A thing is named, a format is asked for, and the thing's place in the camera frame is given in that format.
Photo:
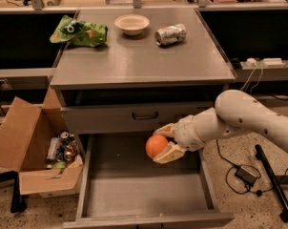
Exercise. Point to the cardboard box with trash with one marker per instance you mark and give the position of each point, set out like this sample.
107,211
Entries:
25,137

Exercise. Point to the white power strip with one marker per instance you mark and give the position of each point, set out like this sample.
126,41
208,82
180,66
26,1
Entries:
265,63

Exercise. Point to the green chip bag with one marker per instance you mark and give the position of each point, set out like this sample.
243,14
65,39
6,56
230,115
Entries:
79,33

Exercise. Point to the crushed silver soda can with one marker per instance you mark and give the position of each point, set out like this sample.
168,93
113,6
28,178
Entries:
170,35

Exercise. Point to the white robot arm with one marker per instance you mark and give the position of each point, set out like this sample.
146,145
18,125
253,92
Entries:
235,112

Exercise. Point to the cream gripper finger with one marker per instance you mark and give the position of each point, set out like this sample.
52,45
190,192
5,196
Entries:
168,130
170,153

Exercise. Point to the black stool leg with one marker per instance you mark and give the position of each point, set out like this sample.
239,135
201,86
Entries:
18,204

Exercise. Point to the white paper bowl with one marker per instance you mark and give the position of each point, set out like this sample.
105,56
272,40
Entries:
132,24

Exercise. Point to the closed grey top drawer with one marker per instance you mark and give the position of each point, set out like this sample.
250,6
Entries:
124,118

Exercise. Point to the orange fruit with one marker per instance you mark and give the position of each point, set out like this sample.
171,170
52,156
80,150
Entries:
155,145

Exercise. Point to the black metal stand leg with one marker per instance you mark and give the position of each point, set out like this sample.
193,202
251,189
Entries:
275,182

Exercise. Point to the grey drawer cabinet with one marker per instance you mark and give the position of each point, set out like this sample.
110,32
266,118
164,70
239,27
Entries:
135,70

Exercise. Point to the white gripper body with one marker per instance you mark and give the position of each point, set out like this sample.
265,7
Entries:
186,133

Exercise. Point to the open grey middle drawer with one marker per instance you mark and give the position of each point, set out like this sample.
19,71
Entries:
123,189

